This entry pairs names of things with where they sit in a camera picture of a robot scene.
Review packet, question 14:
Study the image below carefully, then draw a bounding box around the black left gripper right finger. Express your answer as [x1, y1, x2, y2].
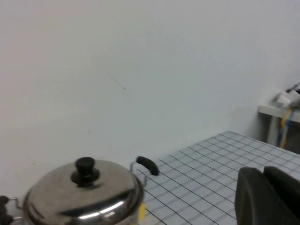
[263, 165, 300, 225]

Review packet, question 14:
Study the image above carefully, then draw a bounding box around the white small box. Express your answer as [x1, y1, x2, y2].
[275, 90, 300, 108]

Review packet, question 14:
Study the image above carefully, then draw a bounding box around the white side table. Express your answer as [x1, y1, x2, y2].
[257, 105, 300, 150]

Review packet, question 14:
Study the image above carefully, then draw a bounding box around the thin black cable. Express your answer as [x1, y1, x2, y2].
[287, 82, 300, 94]

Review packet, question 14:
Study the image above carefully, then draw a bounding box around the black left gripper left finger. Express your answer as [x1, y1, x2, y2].
[235, 167, 285, 225]

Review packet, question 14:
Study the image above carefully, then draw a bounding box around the stainless steel two-handled pot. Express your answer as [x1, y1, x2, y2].
[0, 156, 160, 225]

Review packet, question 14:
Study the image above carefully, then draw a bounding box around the steel lid with black knob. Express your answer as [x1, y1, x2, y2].
[23, 157, 144, 224]

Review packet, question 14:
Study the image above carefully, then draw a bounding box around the yellow and blue strap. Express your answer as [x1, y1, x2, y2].
[278, 106, 296, 149]

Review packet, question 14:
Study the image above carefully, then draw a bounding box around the yellow foam cube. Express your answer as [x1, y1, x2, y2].
[139, 203, 147, 221]

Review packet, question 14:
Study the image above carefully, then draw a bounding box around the white black-checked tablecloth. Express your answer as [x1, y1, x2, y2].
[135, 130, 300, 225]

